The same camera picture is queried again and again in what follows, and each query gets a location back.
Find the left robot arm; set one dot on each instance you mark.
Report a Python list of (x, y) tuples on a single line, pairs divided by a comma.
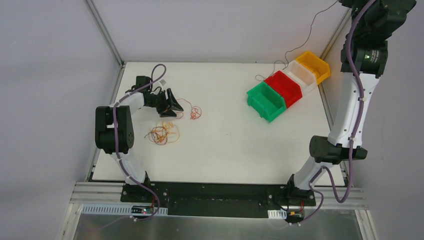
[(114, 131)]

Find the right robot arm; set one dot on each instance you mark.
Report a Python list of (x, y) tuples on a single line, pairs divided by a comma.
[(363, 57)]

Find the white cable duct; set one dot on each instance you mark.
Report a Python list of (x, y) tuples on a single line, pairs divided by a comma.
[(277, 214), (138, 210)]

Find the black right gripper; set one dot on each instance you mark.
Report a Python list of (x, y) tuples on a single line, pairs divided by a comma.
[(381, 19)]

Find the white cable duct left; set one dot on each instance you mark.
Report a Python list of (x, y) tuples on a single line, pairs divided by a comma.
[(138, 210)]

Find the green plastic bin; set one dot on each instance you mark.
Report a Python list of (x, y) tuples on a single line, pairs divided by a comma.
[(266, 101)]

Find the yellow plastic bin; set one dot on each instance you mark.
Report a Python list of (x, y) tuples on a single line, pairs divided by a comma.
[(317, 66)]

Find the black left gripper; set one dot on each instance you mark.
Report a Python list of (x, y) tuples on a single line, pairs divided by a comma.
[(167, 101)]

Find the white cable duct right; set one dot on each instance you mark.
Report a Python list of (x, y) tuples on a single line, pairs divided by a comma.
[(277, 214)]

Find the aluminium frame rail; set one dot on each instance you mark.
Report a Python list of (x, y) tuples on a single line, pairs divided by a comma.
[(170, 193)]

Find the red plastic bin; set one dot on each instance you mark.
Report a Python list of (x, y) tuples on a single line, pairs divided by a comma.
[(287, 88)]

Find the clear plastic bin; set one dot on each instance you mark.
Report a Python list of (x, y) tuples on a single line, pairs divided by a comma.
[(302, 76)]

